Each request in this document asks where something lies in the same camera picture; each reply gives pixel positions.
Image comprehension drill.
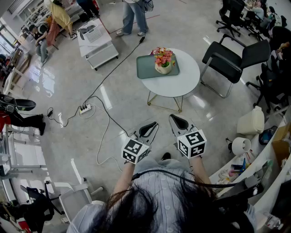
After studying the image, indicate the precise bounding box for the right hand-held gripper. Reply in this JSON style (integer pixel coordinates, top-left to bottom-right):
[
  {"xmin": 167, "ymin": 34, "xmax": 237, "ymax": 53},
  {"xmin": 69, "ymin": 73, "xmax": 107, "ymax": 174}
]
[{"xmin": 168, "ymin": 113, "xmax": 207, "ymax": 159}]

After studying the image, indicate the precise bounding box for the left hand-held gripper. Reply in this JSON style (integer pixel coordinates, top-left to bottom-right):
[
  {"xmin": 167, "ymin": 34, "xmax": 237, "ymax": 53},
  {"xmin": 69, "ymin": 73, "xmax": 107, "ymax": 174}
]
[{"xmin": 122, "ymin": 121, "xmax": 160, "ymax": 165}]

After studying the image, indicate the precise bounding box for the flower pot with pink flowers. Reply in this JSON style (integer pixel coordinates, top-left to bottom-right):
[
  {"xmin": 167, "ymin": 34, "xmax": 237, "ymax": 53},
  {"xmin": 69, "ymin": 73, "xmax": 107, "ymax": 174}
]
[{"xmin": 150, "ymin": 47, "xmax": 176, "ymax": 75}]

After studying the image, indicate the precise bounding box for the grey-green rectangular tray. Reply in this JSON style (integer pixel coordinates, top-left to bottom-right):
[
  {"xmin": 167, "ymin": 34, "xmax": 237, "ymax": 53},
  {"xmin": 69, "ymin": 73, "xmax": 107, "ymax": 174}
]
[{"xmin": 136, "ymin": 54, "xmax": 181, "ymax": 80}]

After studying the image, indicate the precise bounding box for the person's right forearm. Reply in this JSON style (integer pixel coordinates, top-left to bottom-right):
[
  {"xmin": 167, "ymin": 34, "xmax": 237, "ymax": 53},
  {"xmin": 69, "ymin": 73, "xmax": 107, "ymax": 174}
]
[{"xmin": 188, "ymin": 156, "xmax": 212, "ymax": 186}]

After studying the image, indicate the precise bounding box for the person's left forearm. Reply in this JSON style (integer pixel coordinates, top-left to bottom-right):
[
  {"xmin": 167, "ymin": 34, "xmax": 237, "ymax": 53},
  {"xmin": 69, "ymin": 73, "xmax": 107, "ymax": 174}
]
[{"xmin": 112, "ymin": 161, "xmax": 136, "ymax": 197}]

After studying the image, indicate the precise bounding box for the round white side table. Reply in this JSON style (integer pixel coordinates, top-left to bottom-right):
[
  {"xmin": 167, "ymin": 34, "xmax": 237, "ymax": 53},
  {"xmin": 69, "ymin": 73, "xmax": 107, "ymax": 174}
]
[{"xmin": 140, "ymin": 48, "xmax": 201, "ymax": 113}]

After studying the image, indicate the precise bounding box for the person in grey shirt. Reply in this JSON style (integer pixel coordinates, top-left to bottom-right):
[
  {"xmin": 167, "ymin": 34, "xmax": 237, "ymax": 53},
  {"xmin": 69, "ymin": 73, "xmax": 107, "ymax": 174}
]
[{"xmin": 66, "ymin": 168, "xmax": 259, "ymax": 233}]

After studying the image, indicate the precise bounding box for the white tape roll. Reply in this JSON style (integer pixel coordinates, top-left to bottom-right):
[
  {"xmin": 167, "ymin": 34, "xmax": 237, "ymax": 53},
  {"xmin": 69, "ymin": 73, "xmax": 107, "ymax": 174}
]
[{"xmin": 231, "ymin": 137, "xmax": 252, "ymax": 156}]

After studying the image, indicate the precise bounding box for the white power strip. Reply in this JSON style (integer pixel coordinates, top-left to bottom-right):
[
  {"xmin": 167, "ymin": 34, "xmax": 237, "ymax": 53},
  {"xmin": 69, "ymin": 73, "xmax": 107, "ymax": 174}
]
[{"xmin": 79, "ymin": 104, "xmax": 92, "ymax": 115}]

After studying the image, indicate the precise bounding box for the cream plastic canister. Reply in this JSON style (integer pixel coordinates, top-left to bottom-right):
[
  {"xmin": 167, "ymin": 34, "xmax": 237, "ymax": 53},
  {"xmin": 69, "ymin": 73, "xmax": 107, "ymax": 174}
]
[{"xmin": 236, "ymin": 105, "xmax": 265, "ymax": 137}]

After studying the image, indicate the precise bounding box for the blue and black pouch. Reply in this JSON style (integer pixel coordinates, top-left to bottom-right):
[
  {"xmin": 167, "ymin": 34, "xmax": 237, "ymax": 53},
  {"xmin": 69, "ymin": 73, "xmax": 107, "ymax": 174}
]
[{"xmin": 258, "ymin": 125, "xmax": 278, "ymax": 146}]

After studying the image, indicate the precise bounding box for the white desk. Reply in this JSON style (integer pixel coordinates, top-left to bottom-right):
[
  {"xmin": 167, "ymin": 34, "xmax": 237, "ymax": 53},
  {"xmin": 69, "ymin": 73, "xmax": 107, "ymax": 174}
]
[{"xmin": 209, "ymin": 111, "xmax": 291, "ymax": 233}]

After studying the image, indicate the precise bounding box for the black laptop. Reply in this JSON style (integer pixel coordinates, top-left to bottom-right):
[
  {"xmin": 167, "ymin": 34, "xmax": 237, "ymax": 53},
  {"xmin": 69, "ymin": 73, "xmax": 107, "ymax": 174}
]
[{"xmin": 213, "ymin": 179, "xmax": 265, "ymax": 206}]

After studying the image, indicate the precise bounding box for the white low cabinet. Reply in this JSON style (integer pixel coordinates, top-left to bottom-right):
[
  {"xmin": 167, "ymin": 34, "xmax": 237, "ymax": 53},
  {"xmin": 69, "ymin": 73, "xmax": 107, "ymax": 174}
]
[{"xmin": 76, "ymin": 18, "xmax": 120, "ymax": 71}]

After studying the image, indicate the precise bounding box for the black swivel office chair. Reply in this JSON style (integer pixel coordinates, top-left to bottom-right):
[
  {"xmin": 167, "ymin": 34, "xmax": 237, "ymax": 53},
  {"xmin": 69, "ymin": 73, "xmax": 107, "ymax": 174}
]
[
  {"xmin": 247, "ymin": 9, "xmax": 271, "ymax": 42},
  {"xmin": 216, "ymin": 0, "xmax": 245, "ymax": 38},
  {"xmin": 246, "ymin": 61, "xmax": 291, "ymax": 114}
]

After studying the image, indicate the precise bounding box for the white mesh chair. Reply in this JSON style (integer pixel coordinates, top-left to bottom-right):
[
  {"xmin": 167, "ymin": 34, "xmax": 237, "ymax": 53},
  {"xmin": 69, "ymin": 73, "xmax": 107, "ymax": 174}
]
[{"xmin": 55, "ymin": 158, "xmax": 104, "ymax": 223}]

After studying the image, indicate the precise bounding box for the brown cardboard box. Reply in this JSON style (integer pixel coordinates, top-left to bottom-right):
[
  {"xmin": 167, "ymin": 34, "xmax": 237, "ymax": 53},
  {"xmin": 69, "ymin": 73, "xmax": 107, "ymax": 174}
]
[{"xmin": 271, "ymin": 122, "xmax": 291, "ymax": 167}]

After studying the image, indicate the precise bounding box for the white perforated basket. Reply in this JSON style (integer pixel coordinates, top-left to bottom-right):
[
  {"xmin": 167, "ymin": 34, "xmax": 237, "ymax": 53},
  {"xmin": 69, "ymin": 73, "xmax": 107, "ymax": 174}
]
[{"xmin": 81, "ymin": 22, "xmax": 102, "ymax": 44}]

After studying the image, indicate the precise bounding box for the grey folded cloth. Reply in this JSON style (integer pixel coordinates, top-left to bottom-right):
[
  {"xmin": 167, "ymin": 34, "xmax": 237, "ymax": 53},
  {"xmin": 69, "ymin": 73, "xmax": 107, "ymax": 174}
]
[{"xmin": 78, "ymin": 24, "xmax": 96, "ymax": 41}]

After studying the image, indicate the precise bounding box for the clear plastic bottle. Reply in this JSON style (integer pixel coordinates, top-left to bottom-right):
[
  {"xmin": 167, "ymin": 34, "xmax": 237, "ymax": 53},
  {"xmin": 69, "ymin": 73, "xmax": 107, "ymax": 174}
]
[{"xmin": 261, "ymin": 212, "xmax": 285, "ymax": 231}]

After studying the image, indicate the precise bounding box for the wooden low rack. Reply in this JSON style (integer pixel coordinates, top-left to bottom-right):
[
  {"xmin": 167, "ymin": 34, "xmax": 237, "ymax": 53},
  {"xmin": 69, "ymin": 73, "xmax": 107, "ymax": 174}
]
[{"xmin": 3, "ymin": 53, "xmax": 33, "ymax": 96}]

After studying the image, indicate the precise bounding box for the black head camera cable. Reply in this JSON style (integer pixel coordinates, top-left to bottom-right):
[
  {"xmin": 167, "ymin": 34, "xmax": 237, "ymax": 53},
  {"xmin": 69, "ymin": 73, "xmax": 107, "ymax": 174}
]
[{"xmin": 131, "ymin": 169, "xmax": 239, "ymax": 188}]

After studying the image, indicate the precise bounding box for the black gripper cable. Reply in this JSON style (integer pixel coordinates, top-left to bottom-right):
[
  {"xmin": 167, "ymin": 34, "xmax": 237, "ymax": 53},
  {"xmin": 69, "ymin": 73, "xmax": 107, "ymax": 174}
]
[{"xmin": 85, "ymin": 95, "xmax": 130, "ymax": 137}]

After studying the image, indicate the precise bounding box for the white power cable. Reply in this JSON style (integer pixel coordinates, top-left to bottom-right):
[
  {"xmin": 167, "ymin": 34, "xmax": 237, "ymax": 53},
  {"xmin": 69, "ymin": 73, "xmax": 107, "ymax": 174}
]
[{"xmin": 79, "ymin": 103, "xmax": 124, "ymax": 172}]

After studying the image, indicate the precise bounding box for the black chair with chrome frame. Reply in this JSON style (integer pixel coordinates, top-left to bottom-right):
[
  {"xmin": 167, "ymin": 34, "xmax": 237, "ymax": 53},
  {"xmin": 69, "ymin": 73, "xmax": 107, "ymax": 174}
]
[{"xmin": 200, "ymin": 34, "xmax": 271, "ymax": 99}]

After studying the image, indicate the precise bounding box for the long black power cable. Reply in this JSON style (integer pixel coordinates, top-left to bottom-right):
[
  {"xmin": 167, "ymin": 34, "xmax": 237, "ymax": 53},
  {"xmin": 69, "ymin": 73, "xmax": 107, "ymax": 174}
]
[{"xmin": 82, "ymin": 35, "xmax": 146, "ymax": 109}]

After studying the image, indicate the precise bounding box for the black cable with adapter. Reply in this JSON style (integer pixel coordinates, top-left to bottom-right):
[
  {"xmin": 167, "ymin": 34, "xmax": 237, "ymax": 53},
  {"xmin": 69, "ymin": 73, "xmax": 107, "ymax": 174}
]
[{"xmin": 46, "ymin": 106, "xmax": 82, "ymax": 128}]

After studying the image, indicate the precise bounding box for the white frame table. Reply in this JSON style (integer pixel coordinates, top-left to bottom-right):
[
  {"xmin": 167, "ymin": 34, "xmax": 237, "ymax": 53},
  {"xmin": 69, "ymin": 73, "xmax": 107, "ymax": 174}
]
[{"xmin": 0, "ymin": 124, "xmax": 49, "ymax": 176}]

